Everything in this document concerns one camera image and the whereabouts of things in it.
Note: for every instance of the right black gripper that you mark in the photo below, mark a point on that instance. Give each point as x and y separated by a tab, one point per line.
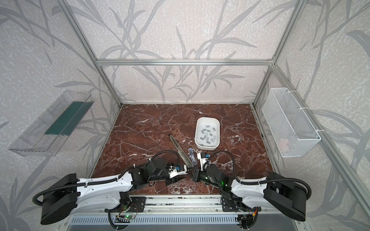
199	168

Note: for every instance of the grey white large stapler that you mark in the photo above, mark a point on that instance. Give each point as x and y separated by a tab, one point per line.
182	154

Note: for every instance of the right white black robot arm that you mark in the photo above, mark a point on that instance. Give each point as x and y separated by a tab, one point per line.
287	195

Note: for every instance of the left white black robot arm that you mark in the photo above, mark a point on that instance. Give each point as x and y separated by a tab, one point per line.
108	194

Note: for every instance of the white plastic tray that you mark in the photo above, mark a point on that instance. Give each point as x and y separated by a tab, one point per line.
201	122

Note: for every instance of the green circuit board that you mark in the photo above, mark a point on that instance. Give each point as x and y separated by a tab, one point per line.
124	218

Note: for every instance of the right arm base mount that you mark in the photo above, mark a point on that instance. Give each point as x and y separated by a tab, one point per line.
234	205

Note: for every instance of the aluminium front rail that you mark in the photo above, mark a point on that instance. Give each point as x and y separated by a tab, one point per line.
167	204

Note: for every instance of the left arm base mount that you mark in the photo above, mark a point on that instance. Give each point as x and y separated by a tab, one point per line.
134	204

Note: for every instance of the white wire mesh basket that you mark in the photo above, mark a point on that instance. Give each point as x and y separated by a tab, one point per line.
292	130

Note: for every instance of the clear wall shelf green mat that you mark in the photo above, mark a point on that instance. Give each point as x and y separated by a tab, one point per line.
46	136

